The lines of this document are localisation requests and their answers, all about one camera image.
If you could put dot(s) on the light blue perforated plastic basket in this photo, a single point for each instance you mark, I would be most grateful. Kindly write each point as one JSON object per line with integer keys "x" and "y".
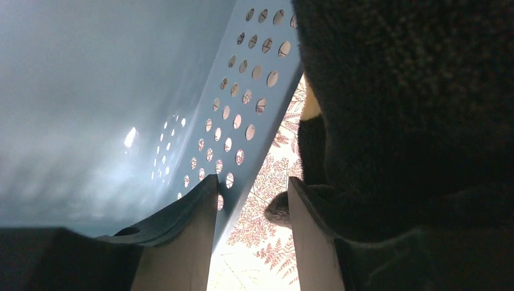
{"x": 112, "y": 110}

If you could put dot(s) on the floral patterned floor mat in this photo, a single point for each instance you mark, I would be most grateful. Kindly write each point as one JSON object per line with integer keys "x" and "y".
{"x": 259, "y": 255}

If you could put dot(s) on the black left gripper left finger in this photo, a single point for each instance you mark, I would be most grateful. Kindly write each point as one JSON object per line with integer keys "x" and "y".
{"x": 169, "y": 250}

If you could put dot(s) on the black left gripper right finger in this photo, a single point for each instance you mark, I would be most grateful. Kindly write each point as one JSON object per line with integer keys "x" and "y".
{"x": 421, "y": 259}

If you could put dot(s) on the black floral plush blanket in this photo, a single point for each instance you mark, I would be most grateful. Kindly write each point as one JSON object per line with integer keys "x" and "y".
{"x": 408, "y": 121}

